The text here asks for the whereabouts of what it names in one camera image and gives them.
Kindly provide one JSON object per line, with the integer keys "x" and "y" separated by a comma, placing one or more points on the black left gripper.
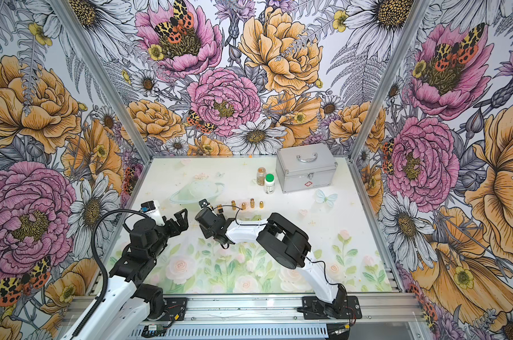
{"x": 182, "y": 225}

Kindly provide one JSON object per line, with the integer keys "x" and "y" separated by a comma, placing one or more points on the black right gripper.
{"x": 206, "y": 233}

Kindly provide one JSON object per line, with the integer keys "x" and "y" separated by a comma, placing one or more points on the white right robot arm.
{"x": 284, "y": 242}

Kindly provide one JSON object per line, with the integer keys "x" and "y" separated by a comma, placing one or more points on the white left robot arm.
{"x": 125, "y": 301}

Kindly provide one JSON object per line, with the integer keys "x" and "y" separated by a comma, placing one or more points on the amber glass jar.
{"x": 261, "y": 176}

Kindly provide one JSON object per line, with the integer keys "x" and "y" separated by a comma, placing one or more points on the green capped jar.
{"x": 269, "y": 183}

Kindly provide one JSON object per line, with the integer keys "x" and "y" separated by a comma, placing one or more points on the silver metal case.
{"x": 305, "y": 167}

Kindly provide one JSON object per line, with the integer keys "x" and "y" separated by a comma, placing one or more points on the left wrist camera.
{"x": 152, "y": 210}

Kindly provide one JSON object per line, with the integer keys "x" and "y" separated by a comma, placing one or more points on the aluminium corner post left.
{"x": 92, "y": 60}

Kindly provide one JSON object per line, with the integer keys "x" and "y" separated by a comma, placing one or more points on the aluminium corner post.
{"x": 92, "y": 60}
{"x": 408, "y": 34}

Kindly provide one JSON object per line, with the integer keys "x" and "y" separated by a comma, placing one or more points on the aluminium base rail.
{"x": 278, "y": 316}

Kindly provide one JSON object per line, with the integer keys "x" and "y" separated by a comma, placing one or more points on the aluminium corner post right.
{"x": 408, "y": 34}

